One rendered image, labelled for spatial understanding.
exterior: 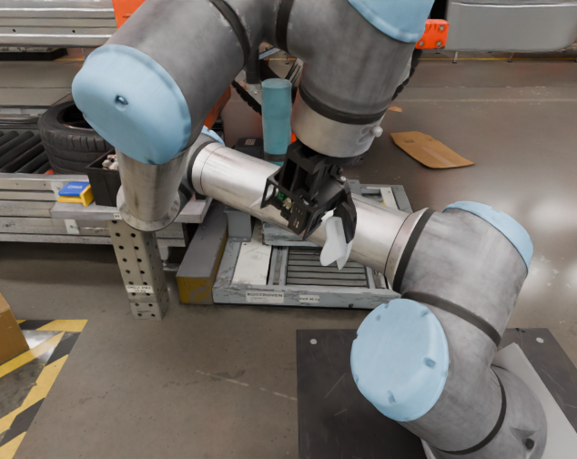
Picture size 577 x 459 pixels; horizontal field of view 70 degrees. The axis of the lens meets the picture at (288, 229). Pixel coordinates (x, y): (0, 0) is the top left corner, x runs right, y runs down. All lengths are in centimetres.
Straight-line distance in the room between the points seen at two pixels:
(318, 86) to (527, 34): 153
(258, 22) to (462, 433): 56
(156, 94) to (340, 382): 72
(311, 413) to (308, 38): 68
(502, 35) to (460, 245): 128
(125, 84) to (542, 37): 171
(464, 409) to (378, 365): 12
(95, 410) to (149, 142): 108
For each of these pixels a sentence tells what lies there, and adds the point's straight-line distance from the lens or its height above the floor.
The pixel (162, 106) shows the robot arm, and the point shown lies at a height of 94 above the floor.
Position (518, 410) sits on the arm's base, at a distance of 73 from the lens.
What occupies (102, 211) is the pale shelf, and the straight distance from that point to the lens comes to 125.
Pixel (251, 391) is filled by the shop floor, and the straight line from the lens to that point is 127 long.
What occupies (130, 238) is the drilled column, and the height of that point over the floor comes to 34.
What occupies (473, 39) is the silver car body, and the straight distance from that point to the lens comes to 181.
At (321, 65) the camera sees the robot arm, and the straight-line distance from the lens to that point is 38.
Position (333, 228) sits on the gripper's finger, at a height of 74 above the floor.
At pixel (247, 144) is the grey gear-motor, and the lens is 165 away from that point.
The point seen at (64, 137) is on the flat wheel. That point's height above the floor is 49.
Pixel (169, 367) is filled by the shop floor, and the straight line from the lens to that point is 136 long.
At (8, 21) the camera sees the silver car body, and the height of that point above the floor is 83.
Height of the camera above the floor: 103
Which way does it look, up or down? 33 degrees down
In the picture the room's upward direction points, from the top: straight up
